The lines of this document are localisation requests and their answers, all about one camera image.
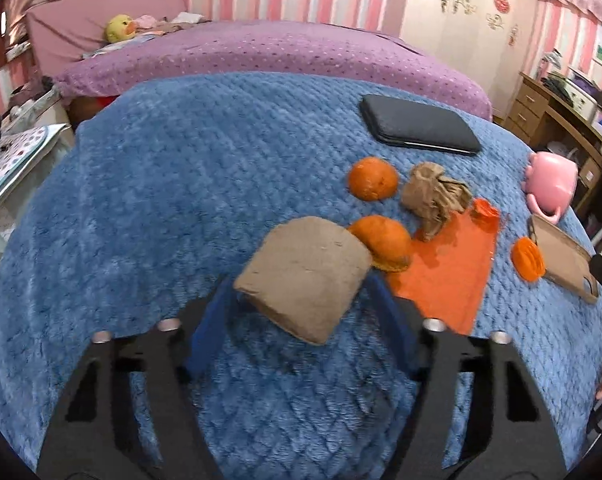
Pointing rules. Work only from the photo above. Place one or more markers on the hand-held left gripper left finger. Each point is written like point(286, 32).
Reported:
point(208, 330)

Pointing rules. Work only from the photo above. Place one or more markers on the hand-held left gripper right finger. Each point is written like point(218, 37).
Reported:
point(396, 320)

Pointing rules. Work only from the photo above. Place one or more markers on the brown flat tray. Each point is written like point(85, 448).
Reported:
point(563, 260)

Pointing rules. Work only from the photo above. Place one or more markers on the orange plastic pouch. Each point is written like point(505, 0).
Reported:
point(446, 275)

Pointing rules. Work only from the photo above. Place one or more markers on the orange round lid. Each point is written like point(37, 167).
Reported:
point(528, 259)

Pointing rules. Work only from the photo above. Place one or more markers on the orange fruit, near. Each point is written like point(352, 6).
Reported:
point(383, 240)

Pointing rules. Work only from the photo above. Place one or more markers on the orange fruit,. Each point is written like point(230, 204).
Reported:
point(373, 178)
point(383, 240)

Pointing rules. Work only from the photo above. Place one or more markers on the pink metal-lined cup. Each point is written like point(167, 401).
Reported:
point(551, 182)

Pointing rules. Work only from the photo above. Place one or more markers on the crumpled patterned brown paper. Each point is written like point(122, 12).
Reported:
point(433, 195)

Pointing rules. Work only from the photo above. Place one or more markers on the orange fruit, far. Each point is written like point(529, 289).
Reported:
point(373, 178)

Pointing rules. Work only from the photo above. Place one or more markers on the blue quilted blanket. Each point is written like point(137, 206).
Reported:
point(181, 185)

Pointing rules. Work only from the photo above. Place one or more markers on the wooden desk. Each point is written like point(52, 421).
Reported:
point(531, 105)

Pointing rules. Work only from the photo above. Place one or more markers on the white storage box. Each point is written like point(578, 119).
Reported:
point(581, 91)

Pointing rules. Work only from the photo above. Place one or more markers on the black wallet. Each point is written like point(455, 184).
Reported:
point(418, 125)

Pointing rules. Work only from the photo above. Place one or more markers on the dotted white board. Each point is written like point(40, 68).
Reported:
point(11, 157)

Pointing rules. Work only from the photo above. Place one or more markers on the white wardrobe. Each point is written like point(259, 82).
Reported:
point(461, 35)

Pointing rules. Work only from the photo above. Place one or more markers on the purple dotted bed blanket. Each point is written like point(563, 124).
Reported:
point(281, 55)

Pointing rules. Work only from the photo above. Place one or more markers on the yellow duck plush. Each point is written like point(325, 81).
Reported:
point(120, 28)

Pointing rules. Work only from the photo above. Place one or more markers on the white clothing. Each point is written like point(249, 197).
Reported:
point(187, 16)

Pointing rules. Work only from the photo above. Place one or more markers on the pink clothing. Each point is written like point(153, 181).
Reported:
point(146, 21)

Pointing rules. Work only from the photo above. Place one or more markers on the pink covered headboard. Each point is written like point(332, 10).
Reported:
point(71, 25)

